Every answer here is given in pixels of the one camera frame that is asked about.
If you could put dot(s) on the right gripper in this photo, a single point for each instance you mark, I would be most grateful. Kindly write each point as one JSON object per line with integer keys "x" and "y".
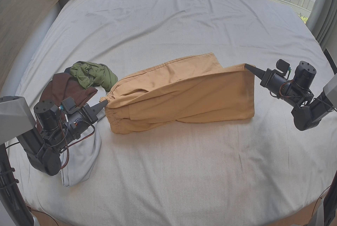
{"x": 273, "y": 82}

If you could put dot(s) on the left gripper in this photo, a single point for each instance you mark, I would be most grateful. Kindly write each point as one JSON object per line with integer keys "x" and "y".
{"x": 81, "y": 121}

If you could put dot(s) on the tan shorts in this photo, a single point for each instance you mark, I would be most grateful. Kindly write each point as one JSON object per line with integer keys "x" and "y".
{"x": 197, "y": 96}

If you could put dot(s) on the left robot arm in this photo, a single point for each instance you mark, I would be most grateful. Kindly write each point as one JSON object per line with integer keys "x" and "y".
{"x": 47, "y": 114}

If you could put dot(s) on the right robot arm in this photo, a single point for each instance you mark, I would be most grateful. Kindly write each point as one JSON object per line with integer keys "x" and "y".
{"x": 305, "y": 74}

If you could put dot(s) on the bed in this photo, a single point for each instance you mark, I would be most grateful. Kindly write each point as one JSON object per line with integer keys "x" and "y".
{"x": 184, "y": 22}

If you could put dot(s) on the brown garment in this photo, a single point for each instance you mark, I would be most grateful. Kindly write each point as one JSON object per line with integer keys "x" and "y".
{"x": 68, "y": 90}

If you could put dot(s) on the pale grey garment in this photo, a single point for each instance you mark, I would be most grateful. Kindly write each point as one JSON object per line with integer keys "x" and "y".
{"x": 79, "y": 164}

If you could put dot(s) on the green garment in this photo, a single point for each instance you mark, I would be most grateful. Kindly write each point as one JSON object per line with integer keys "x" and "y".
{"x": 92, "y": 74}

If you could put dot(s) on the dark grey garment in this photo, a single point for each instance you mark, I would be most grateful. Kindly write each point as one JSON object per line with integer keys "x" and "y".
{"x": 67, "y": 70}

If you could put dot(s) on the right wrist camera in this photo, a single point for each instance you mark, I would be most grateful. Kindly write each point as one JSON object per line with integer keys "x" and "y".
{"x": 283, "y": 65}

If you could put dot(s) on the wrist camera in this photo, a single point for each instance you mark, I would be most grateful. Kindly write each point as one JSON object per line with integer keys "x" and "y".
{"x": 283, "y": 65}
{"x": 69, "y": 104}

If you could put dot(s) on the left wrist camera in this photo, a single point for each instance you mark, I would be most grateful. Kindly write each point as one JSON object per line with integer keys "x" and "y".
{"x": 69, "y": 104}

